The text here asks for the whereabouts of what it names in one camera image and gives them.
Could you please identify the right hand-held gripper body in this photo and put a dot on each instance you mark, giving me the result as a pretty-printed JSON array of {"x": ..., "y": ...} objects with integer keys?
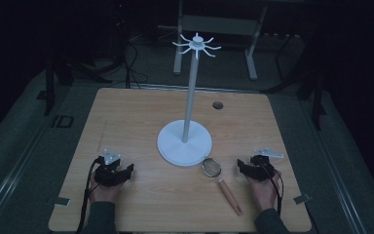
[{"x": 261, "y": 169}]

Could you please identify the black stand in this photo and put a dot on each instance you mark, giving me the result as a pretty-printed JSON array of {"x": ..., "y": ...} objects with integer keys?
[
  {"x": 49, "y": 84},
  {"x": 316, "y": 97}
]

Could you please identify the person's right hand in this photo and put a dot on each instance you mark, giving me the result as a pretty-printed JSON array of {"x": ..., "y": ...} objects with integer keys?
[{"x": 263, "y": 193}]

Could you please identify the white hook stand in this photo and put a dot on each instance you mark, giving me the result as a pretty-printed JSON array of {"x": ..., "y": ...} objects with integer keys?
[{"x": 185, "y": 144}]

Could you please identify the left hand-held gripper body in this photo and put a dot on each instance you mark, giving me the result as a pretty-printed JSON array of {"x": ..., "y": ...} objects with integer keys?
[{"x": 105, "y": 172}]

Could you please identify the white metal desk frame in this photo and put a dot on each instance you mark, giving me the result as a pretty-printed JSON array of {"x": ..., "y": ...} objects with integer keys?
[{"x": 220, "y": 24}]

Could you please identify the grey tape strip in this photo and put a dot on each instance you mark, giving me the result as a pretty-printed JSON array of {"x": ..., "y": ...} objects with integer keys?
[
  {"x": 302, "y": 199},
  {"x": 62, "y": 201}
]

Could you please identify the person's left hand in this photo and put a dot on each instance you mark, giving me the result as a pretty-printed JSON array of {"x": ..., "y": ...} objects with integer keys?
[{"x": 105, "y": 193}]

